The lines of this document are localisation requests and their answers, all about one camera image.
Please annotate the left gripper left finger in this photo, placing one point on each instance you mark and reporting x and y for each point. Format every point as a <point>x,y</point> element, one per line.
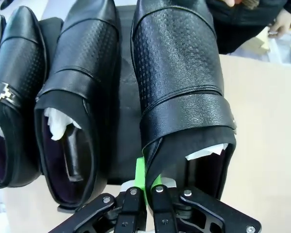
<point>133,211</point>

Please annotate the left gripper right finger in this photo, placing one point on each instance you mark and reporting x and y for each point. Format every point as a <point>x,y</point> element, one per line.
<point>165,211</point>

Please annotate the person's left forearm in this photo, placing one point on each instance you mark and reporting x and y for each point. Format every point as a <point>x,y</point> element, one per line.
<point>245,29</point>

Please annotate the black metal shoe stand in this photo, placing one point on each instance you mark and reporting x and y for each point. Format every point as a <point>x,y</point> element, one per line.
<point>128,109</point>

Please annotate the person's right hand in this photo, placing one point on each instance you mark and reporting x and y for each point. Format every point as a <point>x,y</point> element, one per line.
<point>230,2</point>

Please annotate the person's left hand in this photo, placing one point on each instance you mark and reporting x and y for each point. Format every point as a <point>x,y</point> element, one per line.
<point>283,23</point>

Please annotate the white crumpled paper stuffing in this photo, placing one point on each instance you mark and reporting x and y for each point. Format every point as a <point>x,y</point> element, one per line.
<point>201,153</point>
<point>57,123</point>

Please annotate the beige cardboard piece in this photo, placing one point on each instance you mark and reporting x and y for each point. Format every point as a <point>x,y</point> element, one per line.
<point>260,40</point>

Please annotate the white plastic sheet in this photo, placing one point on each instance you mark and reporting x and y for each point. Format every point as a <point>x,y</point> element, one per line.
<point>281,51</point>

